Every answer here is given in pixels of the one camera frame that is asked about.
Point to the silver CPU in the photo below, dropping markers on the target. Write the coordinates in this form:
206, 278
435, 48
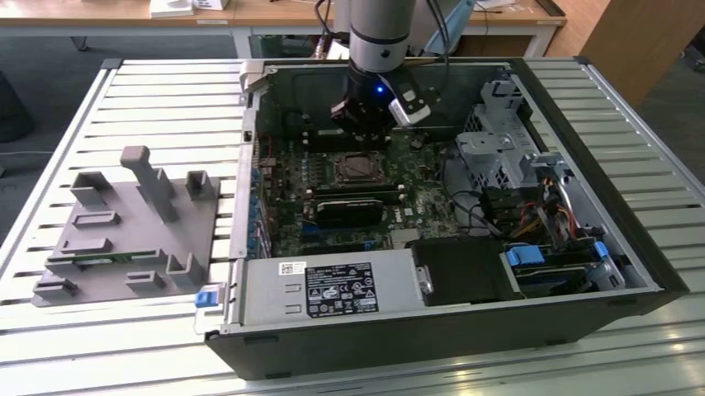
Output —
360, 168

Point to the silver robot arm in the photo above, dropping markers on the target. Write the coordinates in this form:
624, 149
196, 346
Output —
379, 37

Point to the black RAM slot bank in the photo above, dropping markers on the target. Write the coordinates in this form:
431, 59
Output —
324, 142
357, 194

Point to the graphics card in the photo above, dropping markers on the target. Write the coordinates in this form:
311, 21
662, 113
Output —
347, 212

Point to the metal drive cage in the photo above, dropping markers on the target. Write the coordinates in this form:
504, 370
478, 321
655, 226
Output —
495, 144

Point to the green motherboard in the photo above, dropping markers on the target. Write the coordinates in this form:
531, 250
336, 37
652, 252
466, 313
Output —
423, 206

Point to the silver chipset heatsink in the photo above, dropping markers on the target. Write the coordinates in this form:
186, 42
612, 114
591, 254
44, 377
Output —
403, 239

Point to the white papers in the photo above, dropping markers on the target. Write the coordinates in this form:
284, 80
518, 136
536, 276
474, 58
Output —
495, 4

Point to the white box blue print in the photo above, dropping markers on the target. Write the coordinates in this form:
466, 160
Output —
210, 5

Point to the black plastic shroud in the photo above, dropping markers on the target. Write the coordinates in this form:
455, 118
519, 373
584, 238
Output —
462, 268

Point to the blue disk carrier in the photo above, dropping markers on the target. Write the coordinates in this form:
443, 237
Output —
523, 256

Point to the silver power supply unit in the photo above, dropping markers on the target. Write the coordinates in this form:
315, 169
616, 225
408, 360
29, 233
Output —
264, 297

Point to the wooden cabinet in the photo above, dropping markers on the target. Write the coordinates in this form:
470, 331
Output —
632, 49

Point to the grey parts rack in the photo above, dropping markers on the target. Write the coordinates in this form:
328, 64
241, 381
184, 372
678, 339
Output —
132, 247

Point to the blue case latch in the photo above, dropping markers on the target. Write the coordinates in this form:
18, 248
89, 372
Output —
204, 299

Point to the black PC case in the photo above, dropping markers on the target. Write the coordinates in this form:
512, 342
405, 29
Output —
384, 342

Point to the wooden desk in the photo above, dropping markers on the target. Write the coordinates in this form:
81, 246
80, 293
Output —
82, 18

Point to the green RAM stick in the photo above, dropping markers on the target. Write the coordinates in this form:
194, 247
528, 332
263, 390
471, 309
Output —
122, 257

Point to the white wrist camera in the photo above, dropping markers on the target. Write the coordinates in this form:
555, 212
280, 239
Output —
412, 105

